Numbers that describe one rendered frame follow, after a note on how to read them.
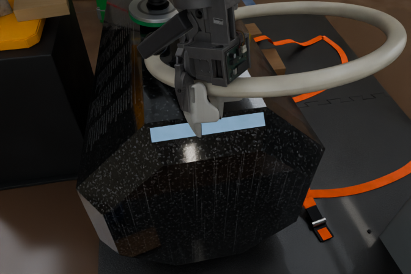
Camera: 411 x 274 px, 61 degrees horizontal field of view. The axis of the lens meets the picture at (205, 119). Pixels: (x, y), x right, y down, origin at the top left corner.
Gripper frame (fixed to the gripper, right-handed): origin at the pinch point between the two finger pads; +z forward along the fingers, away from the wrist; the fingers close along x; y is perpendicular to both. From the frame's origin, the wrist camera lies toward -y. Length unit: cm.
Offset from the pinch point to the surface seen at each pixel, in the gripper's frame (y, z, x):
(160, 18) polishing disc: -55, 0, 52
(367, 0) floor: -41, 55, 308
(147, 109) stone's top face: -34.5, 14.6, 18.4
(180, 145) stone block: -23.6, 23.0, 17.2
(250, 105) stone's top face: -12.1, 17.9, 35.6
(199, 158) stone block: -19.2, 26.8, 18.9
